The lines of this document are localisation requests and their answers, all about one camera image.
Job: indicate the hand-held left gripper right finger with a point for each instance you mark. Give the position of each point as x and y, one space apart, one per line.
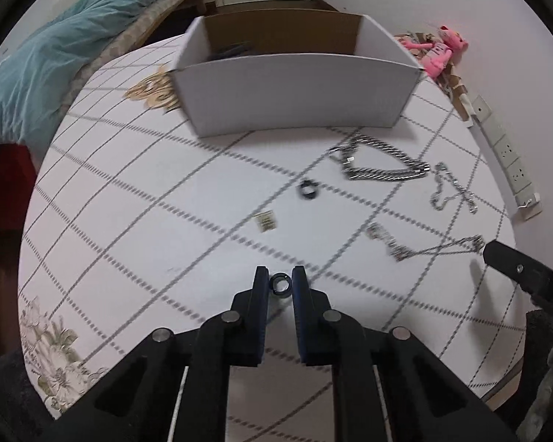
299 304

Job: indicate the dark item in box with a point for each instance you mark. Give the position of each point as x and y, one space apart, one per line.
232 50

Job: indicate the white checked tablecloth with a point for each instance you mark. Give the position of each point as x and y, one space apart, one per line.
143 221

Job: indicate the red cloth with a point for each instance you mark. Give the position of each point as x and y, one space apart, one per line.
9 184

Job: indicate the teal blanket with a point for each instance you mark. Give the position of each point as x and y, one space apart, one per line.
50 50

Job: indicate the dark cloth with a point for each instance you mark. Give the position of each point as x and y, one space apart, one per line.
546 377

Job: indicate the pink plush toy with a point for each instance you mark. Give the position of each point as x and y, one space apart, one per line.
435 53

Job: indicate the white cardboard box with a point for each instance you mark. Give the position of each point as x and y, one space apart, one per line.
299 94

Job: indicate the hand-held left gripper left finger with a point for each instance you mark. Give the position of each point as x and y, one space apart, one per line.
260 304

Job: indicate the small gold earrings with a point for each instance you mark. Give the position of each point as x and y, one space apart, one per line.
265 221

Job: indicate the white power strip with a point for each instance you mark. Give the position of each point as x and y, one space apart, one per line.
504 149

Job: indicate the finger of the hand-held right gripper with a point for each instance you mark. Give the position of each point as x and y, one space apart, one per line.
520 269

